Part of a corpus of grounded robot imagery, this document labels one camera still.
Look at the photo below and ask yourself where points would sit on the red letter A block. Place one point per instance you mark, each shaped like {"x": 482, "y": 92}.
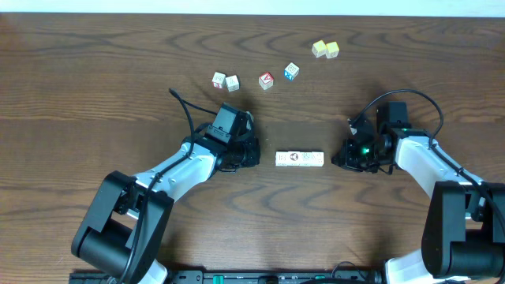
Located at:
{"x": 266, "y": 80}

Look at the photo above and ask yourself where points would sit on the blue and white block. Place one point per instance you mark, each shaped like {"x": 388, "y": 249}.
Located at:
{"x": 291, "y": 71}

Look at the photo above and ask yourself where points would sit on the block with red emblem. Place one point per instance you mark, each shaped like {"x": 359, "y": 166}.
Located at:
{"x": 293, "y": 158}

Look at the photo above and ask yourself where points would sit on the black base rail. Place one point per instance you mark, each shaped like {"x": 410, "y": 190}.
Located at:
{"x": 280, "y": 277}

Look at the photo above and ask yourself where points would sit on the bright yellow block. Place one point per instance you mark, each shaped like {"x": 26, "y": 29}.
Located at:
{"x": 332, "y": 50}

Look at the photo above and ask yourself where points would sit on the plain white block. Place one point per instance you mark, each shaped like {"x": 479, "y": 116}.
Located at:
{"x": 232, "y": 83}

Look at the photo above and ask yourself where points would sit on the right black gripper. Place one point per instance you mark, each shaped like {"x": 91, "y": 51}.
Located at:
{"x": 346, "y": 157}

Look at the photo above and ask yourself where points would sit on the white block red side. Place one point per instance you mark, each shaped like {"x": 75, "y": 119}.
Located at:
{"x": 218, "y": 80}

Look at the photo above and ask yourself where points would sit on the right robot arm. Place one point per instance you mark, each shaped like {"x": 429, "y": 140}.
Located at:
{"x": 463, "y": 236}

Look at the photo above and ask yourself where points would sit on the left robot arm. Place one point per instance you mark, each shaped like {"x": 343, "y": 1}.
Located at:
{"x": 123, "y": 228}

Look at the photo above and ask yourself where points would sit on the pale yellow block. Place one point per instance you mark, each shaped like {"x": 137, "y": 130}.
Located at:
{"x": 319, "y": 48}

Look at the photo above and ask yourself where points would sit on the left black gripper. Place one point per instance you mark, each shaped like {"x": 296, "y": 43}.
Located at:
{"x": 250, "y": 147}

